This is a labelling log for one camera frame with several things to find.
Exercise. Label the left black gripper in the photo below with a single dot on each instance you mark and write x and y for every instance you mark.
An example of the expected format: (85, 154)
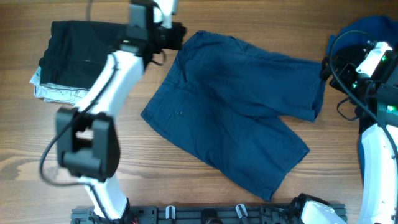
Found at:
(178, 30)

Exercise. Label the navy blue shorts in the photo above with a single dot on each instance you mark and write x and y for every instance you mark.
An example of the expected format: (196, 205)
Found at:
(222, 101)

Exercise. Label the blue t-shirt pile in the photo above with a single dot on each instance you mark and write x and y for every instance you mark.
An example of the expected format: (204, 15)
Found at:
(367, 31)

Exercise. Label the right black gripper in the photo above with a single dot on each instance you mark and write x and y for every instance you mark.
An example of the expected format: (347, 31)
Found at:
(345, 70)

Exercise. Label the folded light grey garment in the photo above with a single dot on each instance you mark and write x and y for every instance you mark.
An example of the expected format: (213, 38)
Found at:
(56, 93)

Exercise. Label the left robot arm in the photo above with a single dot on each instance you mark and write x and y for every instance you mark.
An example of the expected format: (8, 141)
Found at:
(86, 139)

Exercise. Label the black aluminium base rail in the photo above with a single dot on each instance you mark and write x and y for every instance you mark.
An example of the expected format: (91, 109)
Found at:
(260, 214)

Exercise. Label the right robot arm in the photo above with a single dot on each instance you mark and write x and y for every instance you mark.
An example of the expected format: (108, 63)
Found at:
(371, 85)

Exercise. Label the folded black garment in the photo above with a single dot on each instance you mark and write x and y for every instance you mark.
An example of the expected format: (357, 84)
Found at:
(77, 52)

